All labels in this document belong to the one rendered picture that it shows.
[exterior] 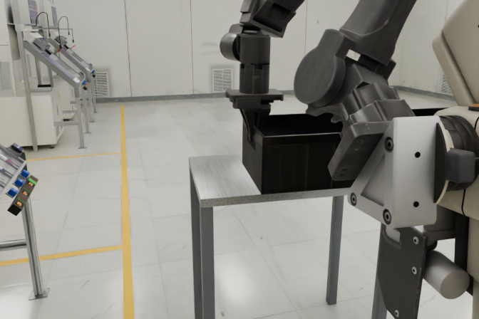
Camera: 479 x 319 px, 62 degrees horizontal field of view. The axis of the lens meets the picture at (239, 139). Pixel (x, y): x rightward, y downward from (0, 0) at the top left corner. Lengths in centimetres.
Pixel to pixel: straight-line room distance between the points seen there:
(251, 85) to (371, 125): 36
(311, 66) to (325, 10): 842
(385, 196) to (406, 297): 26
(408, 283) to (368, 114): 29
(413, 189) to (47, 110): 471
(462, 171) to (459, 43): 19
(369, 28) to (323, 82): 8
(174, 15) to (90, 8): 149
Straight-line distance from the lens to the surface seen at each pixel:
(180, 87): 806
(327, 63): 51
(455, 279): 61
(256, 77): 74
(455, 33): 57
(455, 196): 52
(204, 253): 136
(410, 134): 42
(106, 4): 793
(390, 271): 68
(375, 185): 46
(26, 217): 223
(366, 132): 42
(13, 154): 209
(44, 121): 500
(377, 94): 48
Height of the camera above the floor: 131
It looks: 15 degrees down
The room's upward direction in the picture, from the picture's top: straight up
